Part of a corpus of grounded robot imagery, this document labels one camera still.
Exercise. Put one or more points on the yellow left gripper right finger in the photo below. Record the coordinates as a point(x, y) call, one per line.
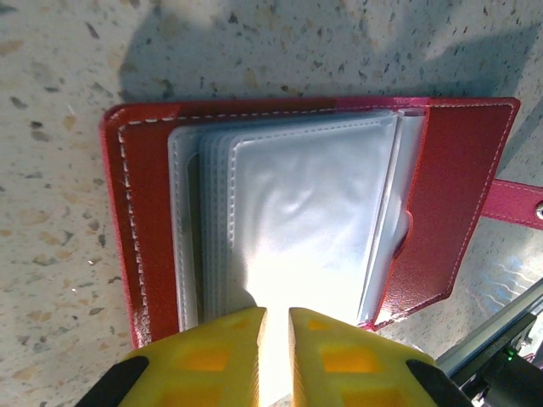
point(352, 369)

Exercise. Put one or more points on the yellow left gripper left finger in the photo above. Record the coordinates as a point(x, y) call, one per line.
point(199, 369)

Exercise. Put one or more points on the red leather card holder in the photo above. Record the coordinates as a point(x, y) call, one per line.
point(144, 191)

